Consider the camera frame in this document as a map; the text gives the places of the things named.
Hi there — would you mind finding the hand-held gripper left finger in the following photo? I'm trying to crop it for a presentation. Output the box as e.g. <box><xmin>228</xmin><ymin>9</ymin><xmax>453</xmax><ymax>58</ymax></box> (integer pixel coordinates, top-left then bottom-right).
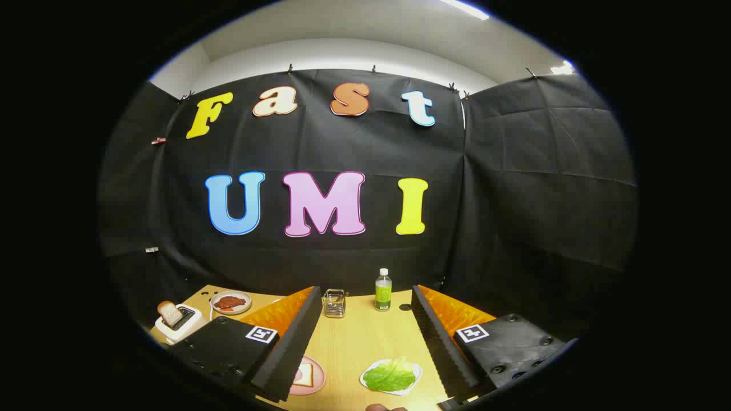
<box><xmin>168</xmin><ymin>285</ymin><xmax>323</xmax><ymax>403</ymax></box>

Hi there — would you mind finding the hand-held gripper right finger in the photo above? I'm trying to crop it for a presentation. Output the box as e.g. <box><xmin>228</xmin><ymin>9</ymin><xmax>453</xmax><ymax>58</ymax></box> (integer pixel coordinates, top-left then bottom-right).
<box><xmin>411</xmin><ymin>285</ymin><xmax>577</xmax><ymax>403</ymax></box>

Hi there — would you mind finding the green lettuce leaf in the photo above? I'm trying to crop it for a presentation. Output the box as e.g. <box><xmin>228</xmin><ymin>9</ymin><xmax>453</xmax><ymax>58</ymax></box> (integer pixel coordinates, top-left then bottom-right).
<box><xmin>363</xmin><ymin>357</ymin><xmax>417</xmax><ymax>393</ymax></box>

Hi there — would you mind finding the plain bread slice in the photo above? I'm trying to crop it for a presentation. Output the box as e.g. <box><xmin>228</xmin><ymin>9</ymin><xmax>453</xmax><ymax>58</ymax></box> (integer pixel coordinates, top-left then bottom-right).
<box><xmin>157</xmin><ymin>301</ymin><xmax>183</xmax><ymax>327</ymax></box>

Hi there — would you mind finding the white plate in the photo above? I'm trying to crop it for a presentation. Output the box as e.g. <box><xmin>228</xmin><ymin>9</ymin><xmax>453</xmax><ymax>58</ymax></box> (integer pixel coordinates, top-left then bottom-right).
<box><xmin>359</xmin><ymin>358</ymin><xmax>423</xmax><ymax>397</ymax></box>

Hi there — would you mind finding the pink plate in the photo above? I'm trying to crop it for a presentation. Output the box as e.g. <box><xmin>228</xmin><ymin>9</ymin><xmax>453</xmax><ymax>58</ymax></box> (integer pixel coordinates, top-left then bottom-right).
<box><xmin>288</xmin><ymin>355</ymin><xmax>326</xmax><ymax>396</ymax></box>

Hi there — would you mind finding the grey plate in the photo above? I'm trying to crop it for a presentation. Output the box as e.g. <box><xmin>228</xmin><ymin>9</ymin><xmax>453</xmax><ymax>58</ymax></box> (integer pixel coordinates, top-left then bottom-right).
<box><xmin>210</xmin><ymin>291</ymin><xmax>252</xmax><ymax>316</ymax></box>

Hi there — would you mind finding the green label plastic bottle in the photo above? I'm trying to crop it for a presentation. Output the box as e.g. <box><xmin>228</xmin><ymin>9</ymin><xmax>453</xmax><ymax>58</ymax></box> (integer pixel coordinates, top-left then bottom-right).
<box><xmin>375</xmin><ymin>268</ymin><xmax>393</xmax><ymax>312</ymax></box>

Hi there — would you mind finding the white toaster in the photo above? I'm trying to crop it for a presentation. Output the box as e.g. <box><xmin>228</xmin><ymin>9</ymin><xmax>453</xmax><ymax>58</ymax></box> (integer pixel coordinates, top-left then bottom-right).
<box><xmin>154</xmin><ymin>304</ymin><xmax>209</xmax><ymax>345</ymax></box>

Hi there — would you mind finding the black backdrop cloth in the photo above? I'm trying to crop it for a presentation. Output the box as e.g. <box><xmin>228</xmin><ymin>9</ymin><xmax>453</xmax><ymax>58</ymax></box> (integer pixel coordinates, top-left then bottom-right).
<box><xmin>97</xmin><ymin>68</ymin><xmax>638</xmax><ymax>343</ymax></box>

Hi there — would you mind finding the long ceiling light strip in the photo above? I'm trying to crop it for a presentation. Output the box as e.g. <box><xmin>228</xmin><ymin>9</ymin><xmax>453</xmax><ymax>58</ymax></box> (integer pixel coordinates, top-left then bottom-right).
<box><xmin>440</xmin><ymin>0</ymin><xmax>490</xmax><ymax>21</ymax></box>

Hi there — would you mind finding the metal wire utensil holder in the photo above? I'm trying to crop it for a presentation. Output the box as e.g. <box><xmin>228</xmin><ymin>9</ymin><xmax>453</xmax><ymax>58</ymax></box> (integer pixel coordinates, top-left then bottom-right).
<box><xmin>322</xmin><ymin>289</ymin><xmax>347</xmax><ymax>319</ymax></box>

